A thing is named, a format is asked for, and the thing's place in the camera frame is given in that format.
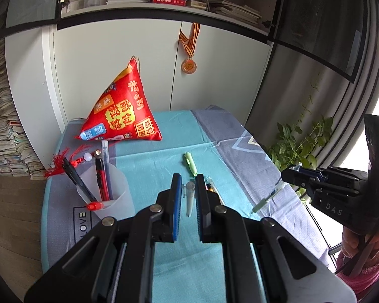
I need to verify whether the orange pen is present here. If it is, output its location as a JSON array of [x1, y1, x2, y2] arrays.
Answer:
[[206, 183, 226, 206]]

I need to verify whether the glass cabinet door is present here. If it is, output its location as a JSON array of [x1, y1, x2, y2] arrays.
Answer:
[[0, 0, 67, 43], [268, 0, 367, 84]]

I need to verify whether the stack of notebooks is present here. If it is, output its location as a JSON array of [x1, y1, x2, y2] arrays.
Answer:
[[208, 0, 263, 26]]

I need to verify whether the green highlighter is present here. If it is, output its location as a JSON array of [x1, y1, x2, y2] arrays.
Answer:
[[184, 152, 198, 178]]

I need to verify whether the pile of paper stacks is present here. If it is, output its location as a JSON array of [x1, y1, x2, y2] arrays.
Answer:
[[0, 39, 49, 181]]

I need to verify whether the grey curtain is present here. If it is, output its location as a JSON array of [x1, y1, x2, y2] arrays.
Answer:
[[246, 0, 379, 178]]

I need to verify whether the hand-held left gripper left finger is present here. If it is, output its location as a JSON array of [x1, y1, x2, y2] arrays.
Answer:
[[23, 173, 182, 303]]

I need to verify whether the translucent white pen cup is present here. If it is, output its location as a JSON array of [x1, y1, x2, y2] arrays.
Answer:
[[76, 161, 136, 225]]

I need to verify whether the red grip clear pen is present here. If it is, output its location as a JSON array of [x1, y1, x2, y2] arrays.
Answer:
[[86, 201, 107, 212]]

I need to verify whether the red tassel charm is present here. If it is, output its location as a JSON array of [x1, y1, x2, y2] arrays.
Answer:
[[44, 144, 103, 181]]

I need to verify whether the white bookshelf cabinet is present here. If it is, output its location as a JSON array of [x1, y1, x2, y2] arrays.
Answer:
[[5, 0, 359, 128]]

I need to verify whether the person's right hand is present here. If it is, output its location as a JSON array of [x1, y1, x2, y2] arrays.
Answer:
[[341, 225, 379, 260]]

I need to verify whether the green leafy plant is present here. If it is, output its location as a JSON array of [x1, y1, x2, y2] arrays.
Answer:
[[267, 72, 334, 197]]

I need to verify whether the blue grey tablecloth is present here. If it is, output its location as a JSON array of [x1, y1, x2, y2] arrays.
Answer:
[[40, 105, 333, 303]]

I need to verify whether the small stack of books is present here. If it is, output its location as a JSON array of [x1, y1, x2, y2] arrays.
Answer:
[[186, 0, 209, 11]]

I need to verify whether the black pen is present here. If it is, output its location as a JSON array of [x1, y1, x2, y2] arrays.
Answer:
[[62, 157, 97, 203]]

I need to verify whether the grey pen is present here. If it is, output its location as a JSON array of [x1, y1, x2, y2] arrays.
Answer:
[[252, 181, 287, 214]]

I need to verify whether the person's right forearm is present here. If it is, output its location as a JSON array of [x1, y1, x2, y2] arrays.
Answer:
[[335, 249, 379, 302]]

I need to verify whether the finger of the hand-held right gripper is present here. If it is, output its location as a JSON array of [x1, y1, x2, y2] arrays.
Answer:
[[281, 166, 326, 194], [292, 163, 328, 178]]

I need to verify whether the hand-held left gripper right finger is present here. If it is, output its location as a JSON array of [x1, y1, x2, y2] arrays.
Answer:
[[195, 174, 357, 303]]

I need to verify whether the medal with striped ribbon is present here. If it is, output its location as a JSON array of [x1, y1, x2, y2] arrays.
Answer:
[[177, 22, 201, 75]]

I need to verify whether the red pyramid pouch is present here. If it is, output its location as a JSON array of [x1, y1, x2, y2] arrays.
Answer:
[[75, 56, 163, 142]]

